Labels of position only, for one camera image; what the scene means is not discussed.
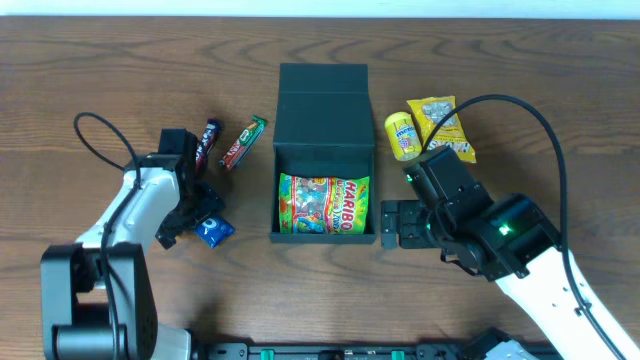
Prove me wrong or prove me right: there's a purple Dairy Milk bar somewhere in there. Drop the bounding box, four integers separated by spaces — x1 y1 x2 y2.
196 118 223 175

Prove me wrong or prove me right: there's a blue Oreo cookie pack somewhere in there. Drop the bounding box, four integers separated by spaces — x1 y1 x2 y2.
194 216 235 248

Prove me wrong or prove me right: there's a dark green lidded box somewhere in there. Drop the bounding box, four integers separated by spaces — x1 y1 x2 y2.
269 63 377 245

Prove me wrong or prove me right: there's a yellow Mentos gum bottle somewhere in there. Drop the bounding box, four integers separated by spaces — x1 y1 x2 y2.
384 112 422 161

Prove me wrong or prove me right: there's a yellow Hacks candy bag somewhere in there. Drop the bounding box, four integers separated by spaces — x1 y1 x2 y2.
407 96 476 163

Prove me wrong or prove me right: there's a black mounting rail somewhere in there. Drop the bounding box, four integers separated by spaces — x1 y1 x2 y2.
192 327 564 360

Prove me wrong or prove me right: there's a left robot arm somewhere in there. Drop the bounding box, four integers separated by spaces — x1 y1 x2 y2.
40 153 212 359

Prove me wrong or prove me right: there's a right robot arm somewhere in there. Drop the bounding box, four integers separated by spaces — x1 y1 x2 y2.
381 194 639 359

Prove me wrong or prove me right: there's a Haribo gummy worms bag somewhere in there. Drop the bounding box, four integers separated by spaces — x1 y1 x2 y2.
278 173 370 235

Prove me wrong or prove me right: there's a red green KitKat bar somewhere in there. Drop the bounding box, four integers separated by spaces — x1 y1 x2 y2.
218 116 267 171

